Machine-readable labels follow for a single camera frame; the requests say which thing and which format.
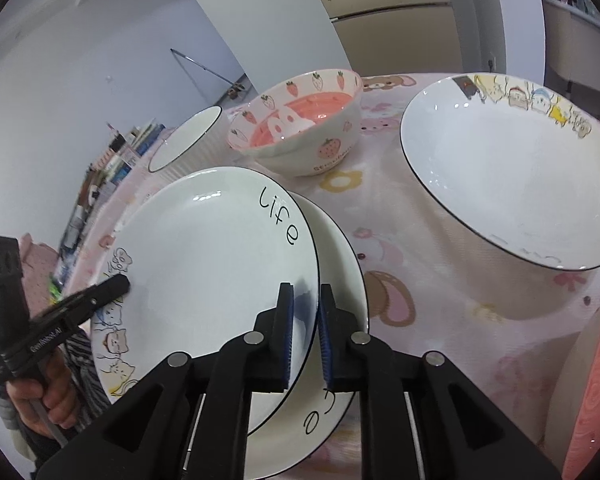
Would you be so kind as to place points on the large white cartoon bowl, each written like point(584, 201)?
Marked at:
point(512, 171)

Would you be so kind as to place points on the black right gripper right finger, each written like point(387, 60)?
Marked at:
point(340, 338)

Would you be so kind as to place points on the beige refrigerator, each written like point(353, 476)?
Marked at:
point(383, 37)

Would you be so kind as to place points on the pink strawberry bowl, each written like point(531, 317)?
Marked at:
point(304, 126)

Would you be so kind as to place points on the person's left hand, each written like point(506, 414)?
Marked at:
point(58, 396)

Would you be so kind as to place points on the pink cartoon tablecloth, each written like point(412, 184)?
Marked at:
point(413, 304)

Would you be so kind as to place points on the white plate with life text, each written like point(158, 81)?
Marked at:
point(204, 256)

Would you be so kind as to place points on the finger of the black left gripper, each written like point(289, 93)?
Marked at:
point(64, 319)

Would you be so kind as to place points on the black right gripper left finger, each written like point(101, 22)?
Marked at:
point(272, 364)

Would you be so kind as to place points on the white ribbed bowl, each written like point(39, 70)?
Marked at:
point(197, 144)

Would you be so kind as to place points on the pink swirl bowl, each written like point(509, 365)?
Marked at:
point(572, 434)

